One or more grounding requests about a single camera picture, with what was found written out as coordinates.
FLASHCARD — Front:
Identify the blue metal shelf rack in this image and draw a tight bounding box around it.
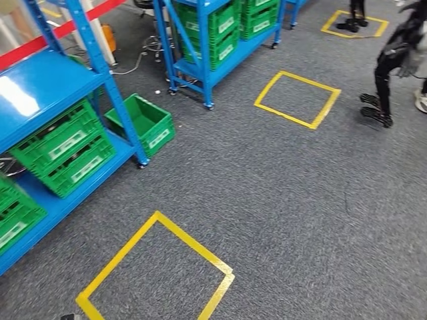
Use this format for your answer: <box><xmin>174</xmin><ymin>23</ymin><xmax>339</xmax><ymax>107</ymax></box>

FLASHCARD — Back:
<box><xmin>285</xmin><ymin>0</ymin><xmax>308</xmax><ymax>30</ymax></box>
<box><xmin>153</xmin><ymin>0</ymin><xmax>287</xmax><ymax>111</ymax></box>
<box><xmin>0</xmin><ymin>0</ymin><xmax>150</xmax><ymax>277</ymax></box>

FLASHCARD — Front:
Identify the yellow floor tape square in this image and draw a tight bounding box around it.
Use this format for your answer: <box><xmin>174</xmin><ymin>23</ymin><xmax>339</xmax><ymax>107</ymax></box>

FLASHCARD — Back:
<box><xmin>75</xmin><ymin>210</ymin><xmax>236</xmax><ymax>320</ymax></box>

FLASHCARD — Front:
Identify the chrome stool base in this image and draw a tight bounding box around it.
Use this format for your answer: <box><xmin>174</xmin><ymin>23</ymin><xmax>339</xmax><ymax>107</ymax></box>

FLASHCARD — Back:
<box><xmin>141</xmin><ymin>34</ymin><xmax>175</xmax><ymax>63</ymax></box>
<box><xmin>0</xmin><ymin>152</ymin><xmax>28</xmax><ymax>179</ymax></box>

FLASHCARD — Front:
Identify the red barrier belt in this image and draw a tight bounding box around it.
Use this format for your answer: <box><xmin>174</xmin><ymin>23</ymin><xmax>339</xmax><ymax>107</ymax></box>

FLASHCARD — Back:
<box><xmin>0</xmin><ymin>0</ymin><xmax>127</xmax><ymax>73</ymax></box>

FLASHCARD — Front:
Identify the white partition panel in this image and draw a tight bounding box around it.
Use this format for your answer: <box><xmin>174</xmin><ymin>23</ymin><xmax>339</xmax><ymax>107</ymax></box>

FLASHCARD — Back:
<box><xmin>79</xmin><ymin>0</ymin><xmax>118</xmax><ymax>68</ymax></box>

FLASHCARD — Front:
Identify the orange container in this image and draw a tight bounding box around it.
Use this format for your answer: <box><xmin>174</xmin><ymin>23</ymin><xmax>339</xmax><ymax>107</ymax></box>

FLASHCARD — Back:
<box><xmin>101</xmin><ymin>23</ymin><xmax>117</xmax><ymax>54</ymax></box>

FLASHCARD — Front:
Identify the person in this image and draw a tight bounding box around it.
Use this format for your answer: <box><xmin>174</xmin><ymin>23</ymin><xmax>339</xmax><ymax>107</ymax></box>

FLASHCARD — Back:
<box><xmin>413</xmin><ymin>78</ymin><xmax>427</xmax><ymax>115</ymax></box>
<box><xmin>0</xmin><ymin>0</ymin><xmax>34</xmax><ymax>49</ymax></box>

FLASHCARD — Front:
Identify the black humanoid robot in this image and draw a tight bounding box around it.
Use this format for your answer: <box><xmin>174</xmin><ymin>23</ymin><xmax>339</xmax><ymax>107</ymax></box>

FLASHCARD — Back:
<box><xmin>360</xmin><ymin>0</ymin><xmax>427</xmax><ymax>129</ymax></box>
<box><xmin>336</xmin><ymin>0</ymin><xmax>370</xmax><ymax>34</ymax></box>

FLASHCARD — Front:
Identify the thin white cable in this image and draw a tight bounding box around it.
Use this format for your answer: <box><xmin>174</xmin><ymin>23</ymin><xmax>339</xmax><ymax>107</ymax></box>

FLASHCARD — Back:
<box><xmin>110</xmin><ymin>51</ymin><xmax>148</xmax><ymax>77</ymax></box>

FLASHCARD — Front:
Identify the chrome stool base ring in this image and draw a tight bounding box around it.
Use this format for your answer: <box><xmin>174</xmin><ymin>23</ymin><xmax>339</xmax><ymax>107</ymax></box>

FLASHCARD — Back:
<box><xmin>165</xmin><ymin>73</ymin><xmax>201</xmax><ymax>90</ymax></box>

